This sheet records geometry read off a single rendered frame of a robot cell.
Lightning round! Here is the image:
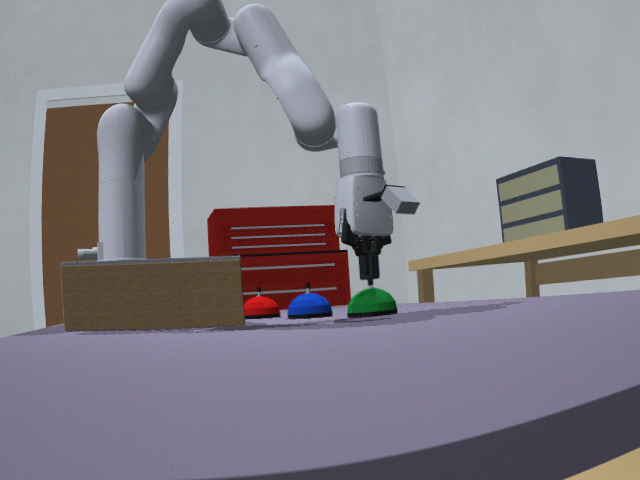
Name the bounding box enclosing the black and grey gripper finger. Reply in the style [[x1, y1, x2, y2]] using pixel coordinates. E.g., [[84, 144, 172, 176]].
[[341, 211, 376, 280], [369, 236, 391, 279]]

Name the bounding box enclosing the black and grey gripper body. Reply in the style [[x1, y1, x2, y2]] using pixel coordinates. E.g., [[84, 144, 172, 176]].
[[334, 172, 393, 238]]

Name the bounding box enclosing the blue dome bell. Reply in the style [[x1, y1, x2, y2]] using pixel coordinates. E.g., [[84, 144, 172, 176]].
[[288, 283, 332, 319]]

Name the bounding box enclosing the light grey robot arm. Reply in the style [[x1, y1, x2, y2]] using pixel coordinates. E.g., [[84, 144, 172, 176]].
[[78, 0, 385, 261]]

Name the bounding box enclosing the red dome bell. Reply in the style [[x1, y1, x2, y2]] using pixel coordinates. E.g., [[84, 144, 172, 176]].
[[244, 287, 280, 319]]

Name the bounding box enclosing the green dome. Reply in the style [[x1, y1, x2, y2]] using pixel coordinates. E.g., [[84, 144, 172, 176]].
[[347, 279, 397, 318]]

